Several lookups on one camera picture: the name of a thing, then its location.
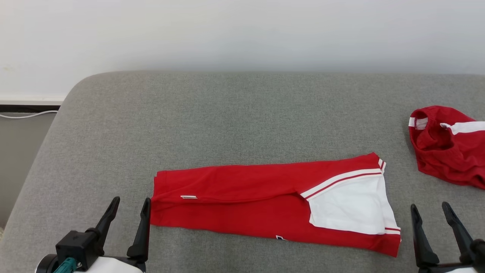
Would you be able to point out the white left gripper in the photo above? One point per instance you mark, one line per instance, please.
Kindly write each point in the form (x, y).
(113, 266)

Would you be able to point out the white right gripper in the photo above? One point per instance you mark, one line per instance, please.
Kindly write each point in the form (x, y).
(447, 269)

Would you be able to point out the red shorts with white stripe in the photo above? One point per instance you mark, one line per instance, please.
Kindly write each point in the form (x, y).
(443, 155)

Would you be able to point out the red jersey with number 23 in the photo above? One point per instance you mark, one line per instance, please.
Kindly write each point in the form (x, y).
(246, 197)

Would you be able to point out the grey fabric sofa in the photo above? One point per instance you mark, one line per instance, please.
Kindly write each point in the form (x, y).
(227, 121)

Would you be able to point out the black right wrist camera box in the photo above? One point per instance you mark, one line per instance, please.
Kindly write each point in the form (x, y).
(479, 256)

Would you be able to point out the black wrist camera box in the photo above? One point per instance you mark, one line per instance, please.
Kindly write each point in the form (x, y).
(77, 246)
(479, 256)

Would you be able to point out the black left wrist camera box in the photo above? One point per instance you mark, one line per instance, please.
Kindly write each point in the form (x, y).
(77, 246)

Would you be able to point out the white wall baseboard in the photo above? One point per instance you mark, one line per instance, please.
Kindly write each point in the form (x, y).
(30, 100)

